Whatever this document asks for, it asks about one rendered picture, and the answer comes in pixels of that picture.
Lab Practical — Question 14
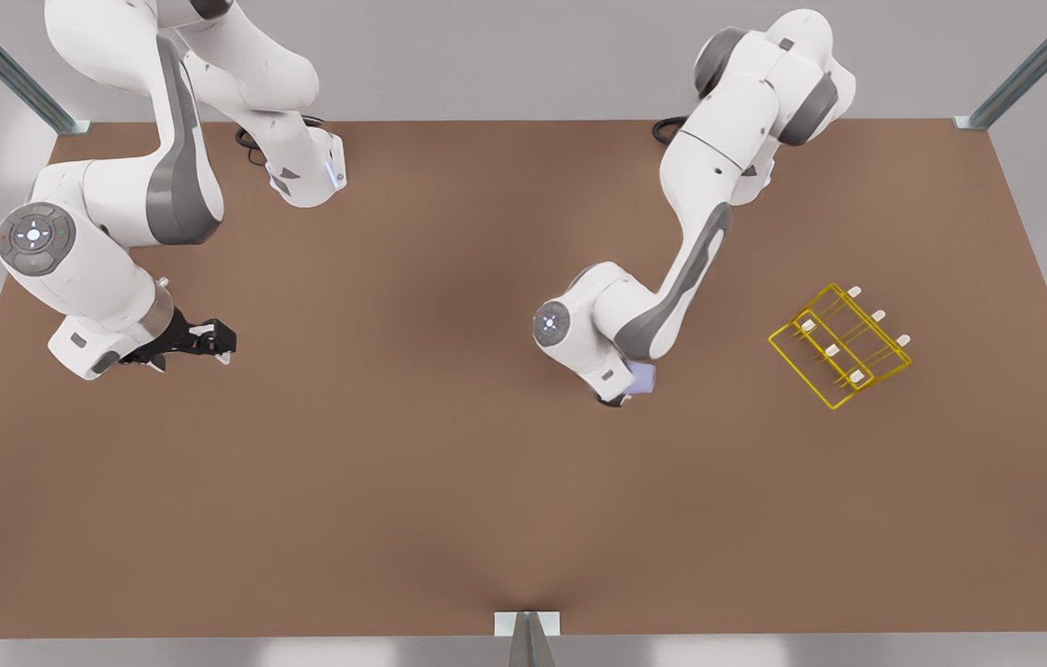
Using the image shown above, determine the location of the yellow wire cup holder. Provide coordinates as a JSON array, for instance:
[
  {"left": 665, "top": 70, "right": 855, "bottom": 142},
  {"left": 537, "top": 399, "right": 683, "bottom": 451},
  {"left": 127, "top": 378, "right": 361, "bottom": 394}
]
[{"left": 768, "top": 283, "right": 914, "bottom": 411}]

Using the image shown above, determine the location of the silver frame post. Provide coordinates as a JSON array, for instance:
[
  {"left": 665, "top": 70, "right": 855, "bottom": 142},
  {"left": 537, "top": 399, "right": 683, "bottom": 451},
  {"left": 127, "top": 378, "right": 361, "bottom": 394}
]
[
  {"left": 494, "top": 610, "right": 562, "bottom": 667},
  {"left": 0, "top": 0, "right": 92, "bottom": 136},
  {"left": 953, "top": 0, "right": 1047, "bottom": 132}
]

